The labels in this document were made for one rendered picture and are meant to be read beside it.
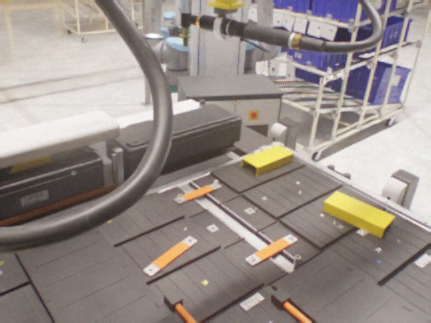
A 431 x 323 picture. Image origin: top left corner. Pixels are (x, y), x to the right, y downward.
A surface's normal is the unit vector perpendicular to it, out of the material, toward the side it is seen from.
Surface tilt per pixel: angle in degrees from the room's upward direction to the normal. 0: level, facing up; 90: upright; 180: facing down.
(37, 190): 90
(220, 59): 90
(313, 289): 0
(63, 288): 0
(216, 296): 0
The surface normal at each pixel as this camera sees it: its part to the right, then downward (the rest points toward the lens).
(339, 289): 0.04, -0.88
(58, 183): 0.62, 0.40
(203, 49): 0.21, 0.47
